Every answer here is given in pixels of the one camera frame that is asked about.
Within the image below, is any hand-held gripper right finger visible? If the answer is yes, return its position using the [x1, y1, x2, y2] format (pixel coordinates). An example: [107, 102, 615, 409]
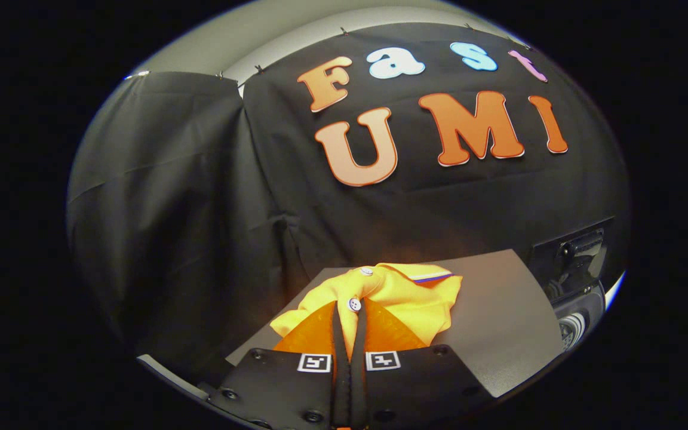
[350, 299, 500, 430]

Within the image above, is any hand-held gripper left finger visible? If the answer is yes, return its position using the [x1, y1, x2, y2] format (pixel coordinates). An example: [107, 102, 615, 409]
[210, 300, 352, 430]

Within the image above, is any yellow polo shirt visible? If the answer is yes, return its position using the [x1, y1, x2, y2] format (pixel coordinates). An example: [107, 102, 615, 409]
[269, 263, 463, 359]

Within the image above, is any dark washing machine lid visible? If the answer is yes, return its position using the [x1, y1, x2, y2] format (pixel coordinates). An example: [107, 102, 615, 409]
[532, 227, 615, 288]

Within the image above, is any dark grey board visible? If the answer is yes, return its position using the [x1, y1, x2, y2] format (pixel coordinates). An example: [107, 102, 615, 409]
[225, 249, 564, 399]

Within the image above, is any black backdrop cloth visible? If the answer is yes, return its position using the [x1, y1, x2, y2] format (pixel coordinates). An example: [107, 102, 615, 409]
[66, 23, 631, 383]

